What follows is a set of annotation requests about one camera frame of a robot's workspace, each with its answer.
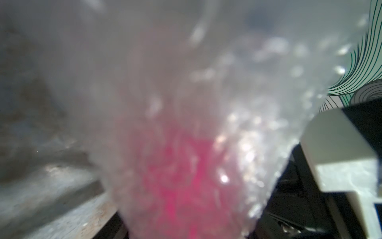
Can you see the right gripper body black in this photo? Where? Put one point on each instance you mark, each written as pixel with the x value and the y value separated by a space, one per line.
pixel 299 210

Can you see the pink plastic wine glass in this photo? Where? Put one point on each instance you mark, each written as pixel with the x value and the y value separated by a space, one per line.
pixel 195 188

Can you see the clear bubble wrap sheet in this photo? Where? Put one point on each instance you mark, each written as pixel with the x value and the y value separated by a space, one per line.
pixel 248 74

